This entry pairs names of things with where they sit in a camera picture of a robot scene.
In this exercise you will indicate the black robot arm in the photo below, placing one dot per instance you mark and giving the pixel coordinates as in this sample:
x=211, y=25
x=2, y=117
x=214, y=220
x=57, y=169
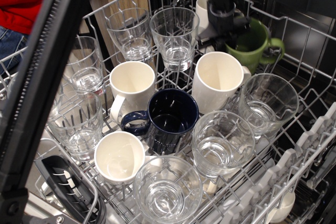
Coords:
x=25, y=113

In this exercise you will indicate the tall clear glass left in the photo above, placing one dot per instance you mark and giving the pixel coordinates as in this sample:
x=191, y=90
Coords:
x=84, y=68

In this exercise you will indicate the dark blue mug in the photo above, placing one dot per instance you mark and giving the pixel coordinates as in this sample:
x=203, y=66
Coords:
x=170, y=115

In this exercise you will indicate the tall white mug centre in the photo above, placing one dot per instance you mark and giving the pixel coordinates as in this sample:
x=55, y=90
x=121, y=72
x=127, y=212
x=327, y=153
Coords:
x=217, y=77

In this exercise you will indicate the clear ribbed glass left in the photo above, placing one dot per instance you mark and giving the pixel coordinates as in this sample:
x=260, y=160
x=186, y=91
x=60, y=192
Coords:
x=76, y=121

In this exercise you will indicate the white bowl lower rack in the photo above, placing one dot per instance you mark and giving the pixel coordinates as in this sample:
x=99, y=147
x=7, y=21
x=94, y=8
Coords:
x=278, y=215

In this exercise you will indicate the clear glass front centre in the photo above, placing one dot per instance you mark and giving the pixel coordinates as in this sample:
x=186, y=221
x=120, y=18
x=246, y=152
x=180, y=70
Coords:
x=167, y=189

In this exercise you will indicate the grey wire dishwasher rack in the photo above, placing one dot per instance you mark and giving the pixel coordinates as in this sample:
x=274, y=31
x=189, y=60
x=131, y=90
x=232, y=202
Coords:
x=315, y=200

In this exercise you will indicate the clear glass back centre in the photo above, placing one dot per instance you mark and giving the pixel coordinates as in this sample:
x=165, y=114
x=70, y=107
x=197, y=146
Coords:
x=174, y=31

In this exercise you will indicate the white mug with handle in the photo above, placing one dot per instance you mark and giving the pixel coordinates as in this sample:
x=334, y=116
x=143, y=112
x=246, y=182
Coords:
x=132, y=85

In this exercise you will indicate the clear glass front right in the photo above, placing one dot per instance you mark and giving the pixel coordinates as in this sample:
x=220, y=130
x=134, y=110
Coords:
x=222, y=142

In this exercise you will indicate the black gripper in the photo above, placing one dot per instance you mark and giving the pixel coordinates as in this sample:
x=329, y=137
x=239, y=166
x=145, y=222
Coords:
x=223, y=24

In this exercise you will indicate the green ceramic mug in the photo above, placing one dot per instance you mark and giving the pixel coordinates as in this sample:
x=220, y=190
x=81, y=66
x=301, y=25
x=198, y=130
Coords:
x=250, y=47

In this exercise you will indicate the grey folding cup shelf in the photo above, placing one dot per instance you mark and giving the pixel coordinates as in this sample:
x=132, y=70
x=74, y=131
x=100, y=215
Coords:
x=256, y=194

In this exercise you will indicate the red sweater person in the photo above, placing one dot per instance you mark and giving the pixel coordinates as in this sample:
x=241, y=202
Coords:
x=17, y=20

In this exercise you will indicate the tall white mug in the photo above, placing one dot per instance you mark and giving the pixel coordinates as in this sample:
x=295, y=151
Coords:
x=217, y=77
x=201, y=11

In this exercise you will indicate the tall white mug back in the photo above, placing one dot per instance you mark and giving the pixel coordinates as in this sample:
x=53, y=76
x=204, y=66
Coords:
x=201, y=11

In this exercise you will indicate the clear glass back left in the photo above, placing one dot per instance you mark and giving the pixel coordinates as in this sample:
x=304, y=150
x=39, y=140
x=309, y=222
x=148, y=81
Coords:
x=130, y=32

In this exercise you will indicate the white cup front left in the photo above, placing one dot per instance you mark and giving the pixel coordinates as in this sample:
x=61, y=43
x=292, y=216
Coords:
x=118, y=157

